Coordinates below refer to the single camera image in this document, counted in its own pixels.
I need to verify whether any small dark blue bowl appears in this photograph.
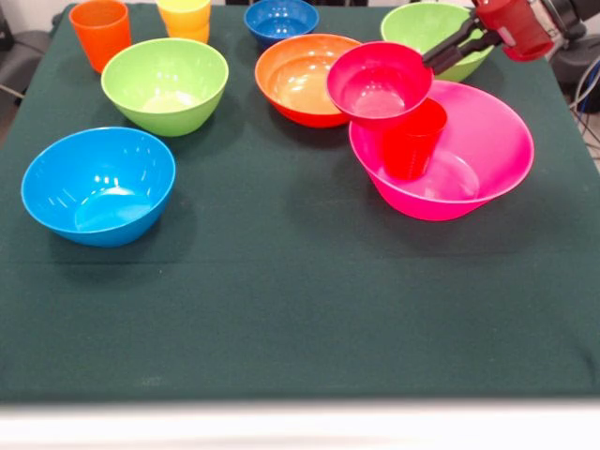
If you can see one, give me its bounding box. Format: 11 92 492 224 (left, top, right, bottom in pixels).
243 0 321 48

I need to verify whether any lime green bowl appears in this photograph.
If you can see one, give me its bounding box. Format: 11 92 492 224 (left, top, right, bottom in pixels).
380 2 496 83
100 37 230 138

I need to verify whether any orange bowl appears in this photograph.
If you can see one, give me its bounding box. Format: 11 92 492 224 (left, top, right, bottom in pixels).
254 33 366 128

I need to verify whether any red cup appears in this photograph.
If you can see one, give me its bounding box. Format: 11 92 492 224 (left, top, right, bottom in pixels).
381 97 449 182

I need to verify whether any small crimson pink bowl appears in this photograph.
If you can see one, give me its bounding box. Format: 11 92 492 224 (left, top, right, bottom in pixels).
326 40 434 133

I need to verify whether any dark green table cloth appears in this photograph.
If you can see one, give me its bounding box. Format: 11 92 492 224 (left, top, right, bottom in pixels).
0 3 600 404

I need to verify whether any large magenta bowl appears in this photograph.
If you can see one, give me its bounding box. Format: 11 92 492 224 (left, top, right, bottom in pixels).
348 79 535 222

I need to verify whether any yellow cup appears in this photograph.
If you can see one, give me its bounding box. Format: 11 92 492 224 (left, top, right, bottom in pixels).
155 0 213 45

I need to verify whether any orange cup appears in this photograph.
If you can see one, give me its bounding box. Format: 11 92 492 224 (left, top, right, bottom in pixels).
68 0 133 74

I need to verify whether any light blue bowl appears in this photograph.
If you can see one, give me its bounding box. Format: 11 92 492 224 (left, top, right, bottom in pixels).
20 126 177 248

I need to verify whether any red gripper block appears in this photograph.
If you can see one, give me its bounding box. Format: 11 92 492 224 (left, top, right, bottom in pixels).
421 0 556 77

